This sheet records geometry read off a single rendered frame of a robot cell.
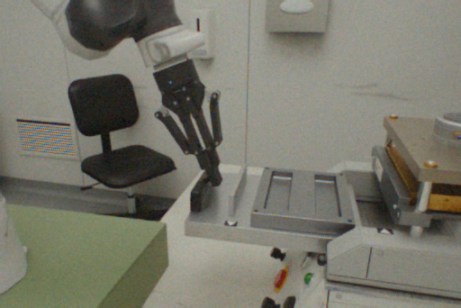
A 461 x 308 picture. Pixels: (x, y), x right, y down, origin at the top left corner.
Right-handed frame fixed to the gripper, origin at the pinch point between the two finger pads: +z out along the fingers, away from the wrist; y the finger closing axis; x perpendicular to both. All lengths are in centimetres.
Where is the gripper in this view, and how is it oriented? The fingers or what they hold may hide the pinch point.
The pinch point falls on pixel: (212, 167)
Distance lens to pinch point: 72.2
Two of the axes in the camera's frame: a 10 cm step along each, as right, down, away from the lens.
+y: -9.2, 2.5, 3.0
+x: -2.0, 3.6, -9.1
